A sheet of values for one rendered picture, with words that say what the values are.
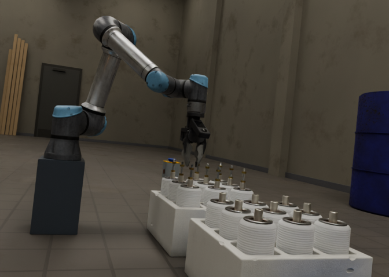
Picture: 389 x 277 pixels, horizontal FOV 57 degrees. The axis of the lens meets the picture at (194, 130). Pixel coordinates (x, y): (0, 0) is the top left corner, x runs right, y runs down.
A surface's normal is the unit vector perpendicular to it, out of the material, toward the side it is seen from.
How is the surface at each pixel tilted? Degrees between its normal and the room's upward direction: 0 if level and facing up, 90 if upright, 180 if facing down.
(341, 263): 90
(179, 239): 90
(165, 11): 90
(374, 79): 90
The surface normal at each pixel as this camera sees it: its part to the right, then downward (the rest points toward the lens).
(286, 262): 0.32, 0.01
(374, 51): -0.94, -0.11
